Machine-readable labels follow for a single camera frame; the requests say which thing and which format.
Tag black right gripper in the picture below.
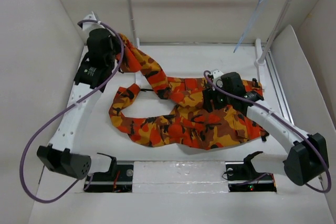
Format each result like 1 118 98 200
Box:
201 81 233 113

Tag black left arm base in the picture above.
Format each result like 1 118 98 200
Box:
83 161 134 193

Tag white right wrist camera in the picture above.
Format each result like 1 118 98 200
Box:
208 69 224 88

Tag white foam board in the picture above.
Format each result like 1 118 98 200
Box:
271 25 335 164

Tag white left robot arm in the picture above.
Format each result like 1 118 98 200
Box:
37 13 124 180

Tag orange camouflage trousers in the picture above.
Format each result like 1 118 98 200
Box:
109 34 269 150

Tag aluminium side rail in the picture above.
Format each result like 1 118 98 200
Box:
266 51 294 124

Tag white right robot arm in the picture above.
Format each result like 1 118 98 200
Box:
204 70 330 186

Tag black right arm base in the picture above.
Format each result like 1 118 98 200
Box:
222 161 277 193

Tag blue wire hanger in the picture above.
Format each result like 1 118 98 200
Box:
233 0 268 53

